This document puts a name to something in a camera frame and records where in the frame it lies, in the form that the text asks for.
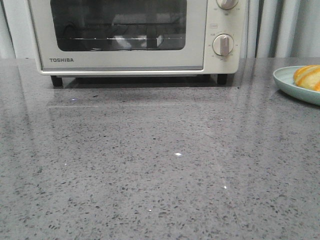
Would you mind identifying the oven glass door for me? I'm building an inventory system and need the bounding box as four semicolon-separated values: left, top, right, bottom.
28;0;208;71

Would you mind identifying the striped bread roll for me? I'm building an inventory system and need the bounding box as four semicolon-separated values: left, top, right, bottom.
293;65;320;92

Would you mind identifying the lower beige oven knob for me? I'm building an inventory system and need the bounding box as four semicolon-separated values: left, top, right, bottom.
212;34;234;57

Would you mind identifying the beige oven knob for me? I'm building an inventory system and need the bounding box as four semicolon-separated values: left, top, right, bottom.
212;34;234;57
216;0;238;10

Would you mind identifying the white Toshiba toaster oven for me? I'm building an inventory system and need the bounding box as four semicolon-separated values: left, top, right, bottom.
26;0;247;87

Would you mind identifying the upper beige oven knob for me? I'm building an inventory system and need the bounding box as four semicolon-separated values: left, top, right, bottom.
216;0;238;10

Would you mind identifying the light green plate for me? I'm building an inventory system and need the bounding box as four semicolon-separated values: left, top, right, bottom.
273;65;320;106

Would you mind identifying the metal oven wire rack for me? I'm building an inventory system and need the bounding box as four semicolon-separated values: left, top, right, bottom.
59;23;186;40

